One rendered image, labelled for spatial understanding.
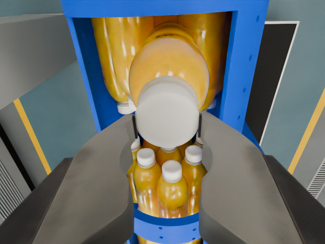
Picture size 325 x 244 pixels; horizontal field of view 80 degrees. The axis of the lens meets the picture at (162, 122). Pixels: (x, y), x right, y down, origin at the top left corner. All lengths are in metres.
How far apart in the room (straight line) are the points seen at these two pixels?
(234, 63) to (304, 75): 1.57
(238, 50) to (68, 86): 1.59
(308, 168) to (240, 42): 2.24
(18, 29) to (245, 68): 1.04
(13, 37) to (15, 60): 0.10
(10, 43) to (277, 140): 1.98
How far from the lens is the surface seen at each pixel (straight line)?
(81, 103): 1.77
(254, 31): 0.27
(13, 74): 1.09
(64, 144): 2.11
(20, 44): 1.15
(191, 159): 0.43
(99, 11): 0.23
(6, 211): 2.45
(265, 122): 1.68
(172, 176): 0.39
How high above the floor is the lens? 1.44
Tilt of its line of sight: 58 degrees down
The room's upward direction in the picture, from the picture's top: 176 degrees counter-clockwise
